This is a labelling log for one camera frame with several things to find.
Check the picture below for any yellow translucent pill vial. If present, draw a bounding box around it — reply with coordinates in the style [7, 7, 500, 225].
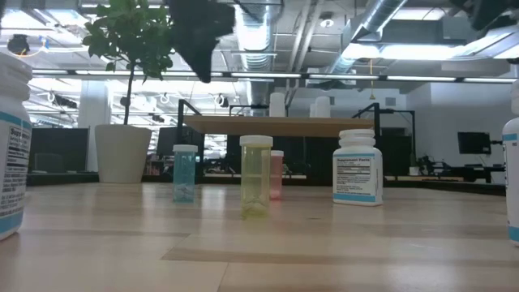
[238, 135, 274, 218]

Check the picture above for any blue translucent pill vial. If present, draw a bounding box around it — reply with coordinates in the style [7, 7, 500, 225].
[172, 144, 199, 204]

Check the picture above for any pink translucent pill vial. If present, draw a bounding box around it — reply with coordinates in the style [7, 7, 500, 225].
[270, 149, 285, 200]

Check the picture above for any wooden shelf black metal frame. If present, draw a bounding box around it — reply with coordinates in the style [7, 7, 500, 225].
[176, 99, 382, 192]

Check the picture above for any black office screen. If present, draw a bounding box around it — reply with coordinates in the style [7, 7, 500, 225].
[28, 127, 90, 174]

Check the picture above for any black background metal frame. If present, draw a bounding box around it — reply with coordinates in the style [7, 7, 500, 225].
[380, 108, 417, 178]
[229, 104, 290, 118]

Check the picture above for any linear ceiling light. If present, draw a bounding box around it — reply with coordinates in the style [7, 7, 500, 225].
[161, 71, 225, 78]
[463, 77, 514, 84]
[307, 74, 380, 80]
[386, 75, 458, 82]
[230, 72, 303, 79]

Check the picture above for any yellow hanging cord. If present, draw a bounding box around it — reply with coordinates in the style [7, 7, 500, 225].
[368, 58, 376, 101]

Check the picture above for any plain white bottle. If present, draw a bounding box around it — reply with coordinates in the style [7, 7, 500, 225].
[268, 92, 286, 118]
[315, 96, 332, 118]

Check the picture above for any green leafy plant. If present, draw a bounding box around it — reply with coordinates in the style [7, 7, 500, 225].
[82, 0, 178, 126]

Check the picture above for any black aluminium frame rail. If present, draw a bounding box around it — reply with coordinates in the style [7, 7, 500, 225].
[26, 172, 506, 197]

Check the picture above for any beige plant pot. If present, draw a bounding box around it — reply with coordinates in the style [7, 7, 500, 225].
[94, 123, 153, 184]

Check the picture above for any black wall monitor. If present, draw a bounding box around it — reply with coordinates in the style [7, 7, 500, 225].
[457, 131, 492, 155]

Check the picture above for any black ceiling device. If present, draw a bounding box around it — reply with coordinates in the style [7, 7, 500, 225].
[6, 34, 30, 57]

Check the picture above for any black background desk equipment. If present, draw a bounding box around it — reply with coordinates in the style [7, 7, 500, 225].
[417, 153, 507, 183]

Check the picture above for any white supplement bottle blue label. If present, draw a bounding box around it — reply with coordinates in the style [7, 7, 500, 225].
[501, 79, 519, 244]
[0, 51, 33, 241]
[332, 128, 384, 207]

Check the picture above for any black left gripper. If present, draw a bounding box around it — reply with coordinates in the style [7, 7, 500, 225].
[168, 0, 236, 85]

